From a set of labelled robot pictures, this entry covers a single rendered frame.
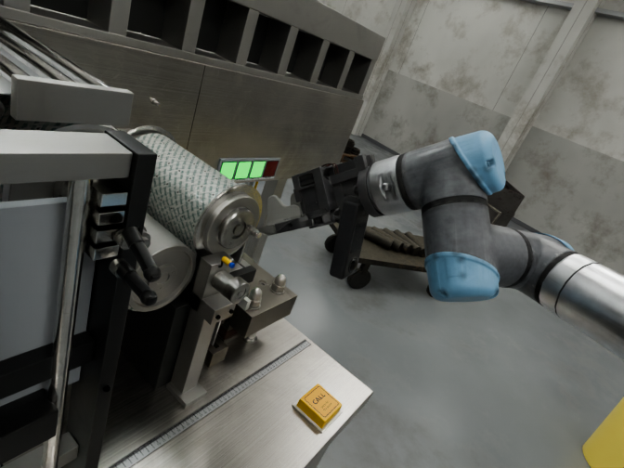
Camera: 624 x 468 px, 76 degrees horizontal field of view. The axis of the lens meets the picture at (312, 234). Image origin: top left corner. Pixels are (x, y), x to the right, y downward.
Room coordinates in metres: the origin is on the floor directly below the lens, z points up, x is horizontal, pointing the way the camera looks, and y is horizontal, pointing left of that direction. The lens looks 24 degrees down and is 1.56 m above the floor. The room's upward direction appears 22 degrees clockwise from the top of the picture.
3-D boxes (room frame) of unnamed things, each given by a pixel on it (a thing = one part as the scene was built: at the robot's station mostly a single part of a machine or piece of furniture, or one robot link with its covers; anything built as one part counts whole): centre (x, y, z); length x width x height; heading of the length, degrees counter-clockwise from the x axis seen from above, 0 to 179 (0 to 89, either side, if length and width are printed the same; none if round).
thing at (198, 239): (0.61, 0.14, 1.25); 0.15 x 0.01 x 0.15; 152
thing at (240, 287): (0.54, 0.08, 1.18); 0.04 x 0.02 x 0.04; 152
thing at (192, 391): (0.55, 0.11, 1.05); 0.06 x 0.05 x 0.31; 62
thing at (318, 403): (0.64, -0.15, 0.91); 0.07 x 0.07 x 0.02; 62
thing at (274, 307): (0.84, 0.19, 1.00); 0.40 x 0.16 x 0.06; 62
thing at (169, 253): (0.56, 0.30, 1.18); 0.26 x 0.12 x 0.12; 62
